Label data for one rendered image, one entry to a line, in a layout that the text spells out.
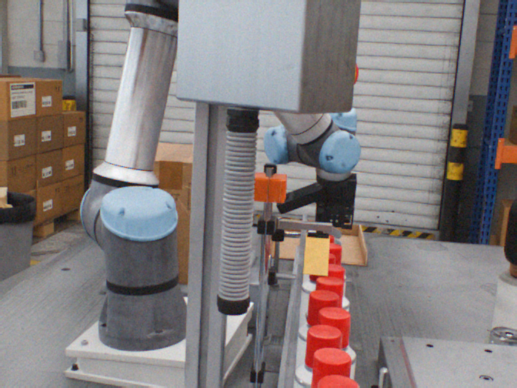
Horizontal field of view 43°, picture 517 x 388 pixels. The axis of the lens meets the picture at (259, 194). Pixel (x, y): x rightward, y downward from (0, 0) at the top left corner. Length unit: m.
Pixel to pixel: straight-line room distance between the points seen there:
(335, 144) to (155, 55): 0.34
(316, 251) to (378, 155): 4.35
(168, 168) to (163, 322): 0.44
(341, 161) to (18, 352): 0.64
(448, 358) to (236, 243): 0.27
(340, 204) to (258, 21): 0.81
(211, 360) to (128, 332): 0.25
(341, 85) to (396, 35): 4.47
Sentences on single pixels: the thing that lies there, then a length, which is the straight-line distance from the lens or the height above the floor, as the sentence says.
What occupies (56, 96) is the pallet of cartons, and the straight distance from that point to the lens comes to 4.92.
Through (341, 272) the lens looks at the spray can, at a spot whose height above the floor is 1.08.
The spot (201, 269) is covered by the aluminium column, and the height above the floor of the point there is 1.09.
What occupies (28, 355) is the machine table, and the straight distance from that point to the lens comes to 1.18.
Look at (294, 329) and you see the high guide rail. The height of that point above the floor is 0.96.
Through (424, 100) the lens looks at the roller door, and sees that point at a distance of 5.12.
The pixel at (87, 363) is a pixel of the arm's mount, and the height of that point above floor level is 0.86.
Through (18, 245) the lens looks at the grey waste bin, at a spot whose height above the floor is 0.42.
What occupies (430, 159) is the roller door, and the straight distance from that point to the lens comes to 5.15.
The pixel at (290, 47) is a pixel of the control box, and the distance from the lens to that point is 0.61.
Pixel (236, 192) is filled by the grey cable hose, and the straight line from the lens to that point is 0.64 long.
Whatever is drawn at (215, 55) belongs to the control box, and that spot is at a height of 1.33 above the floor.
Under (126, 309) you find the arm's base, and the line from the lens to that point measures 1.04.
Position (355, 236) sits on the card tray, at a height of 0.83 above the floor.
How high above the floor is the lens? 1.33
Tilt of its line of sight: 11 degrees down
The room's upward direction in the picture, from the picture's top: 3 degrees clockwise
